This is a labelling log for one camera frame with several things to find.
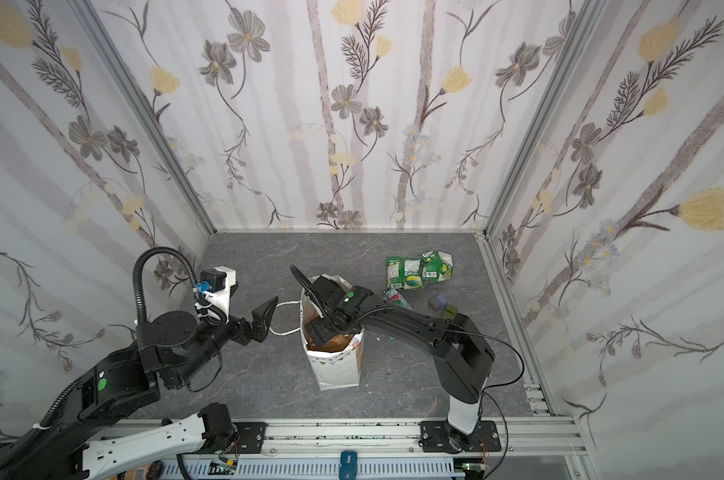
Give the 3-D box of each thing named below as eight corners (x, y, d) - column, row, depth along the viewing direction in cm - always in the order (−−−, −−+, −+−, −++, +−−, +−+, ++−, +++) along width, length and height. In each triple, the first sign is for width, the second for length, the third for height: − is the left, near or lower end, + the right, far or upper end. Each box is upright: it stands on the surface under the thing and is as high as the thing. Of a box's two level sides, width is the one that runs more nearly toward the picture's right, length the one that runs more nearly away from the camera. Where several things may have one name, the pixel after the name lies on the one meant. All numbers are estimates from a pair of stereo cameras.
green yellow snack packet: (422, 284, 107) (424, 275, 103) (418, 257, 115) (420, 249, 111) (453, 284, 108) (457, 275, 104) (447, 258, 115) (450, 249, 111)
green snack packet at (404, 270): (387, 292, 104) (387, 285, 101) (385, 262, 113) (386, 256, 110) (423, 292, 104) (425, 286, 101) (419, 263, 113) (420, 256, 110)
